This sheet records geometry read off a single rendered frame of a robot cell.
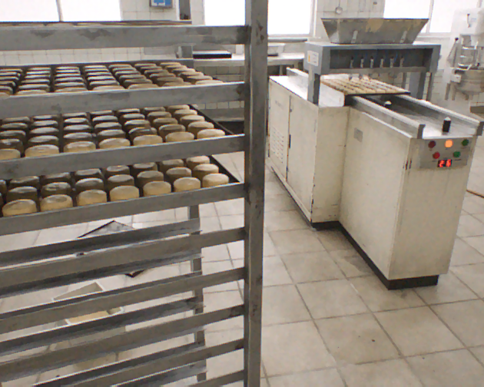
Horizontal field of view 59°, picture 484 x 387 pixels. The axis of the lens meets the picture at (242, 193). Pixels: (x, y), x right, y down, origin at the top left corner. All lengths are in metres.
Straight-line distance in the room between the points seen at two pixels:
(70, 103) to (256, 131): 0.29
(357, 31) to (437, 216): 1.12
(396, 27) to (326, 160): 0.85
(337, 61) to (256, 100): 1.97
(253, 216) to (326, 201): 2.04
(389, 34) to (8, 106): 2.34
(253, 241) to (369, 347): 1.34
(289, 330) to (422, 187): 0.91
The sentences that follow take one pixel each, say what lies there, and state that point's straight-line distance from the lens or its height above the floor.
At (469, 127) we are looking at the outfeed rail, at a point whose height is 0.87.
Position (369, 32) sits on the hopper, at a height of 1.24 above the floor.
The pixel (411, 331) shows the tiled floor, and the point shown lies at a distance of 2.22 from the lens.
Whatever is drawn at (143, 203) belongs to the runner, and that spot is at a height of 1.05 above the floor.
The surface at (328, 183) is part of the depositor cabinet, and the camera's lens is 2.77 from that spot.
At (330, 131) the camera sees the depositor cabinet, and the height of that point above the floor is 0.69.
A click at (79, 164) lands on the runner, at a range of 0.71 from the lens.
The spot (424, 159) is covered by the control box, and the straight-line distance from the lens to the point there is 2.10.
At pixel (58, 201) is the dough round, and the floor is 1.06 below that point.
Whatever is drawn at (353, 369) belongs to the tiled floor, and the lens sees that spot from 1.96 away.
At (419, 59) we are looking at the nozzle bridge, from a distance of 2.91.
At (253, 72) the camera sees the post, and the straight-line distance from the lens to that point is 0.71.
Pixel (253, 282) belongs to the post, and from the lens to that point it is 0.86.
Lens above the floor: 1.36
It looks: 23 degrees down
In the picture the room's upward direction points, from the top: straight up
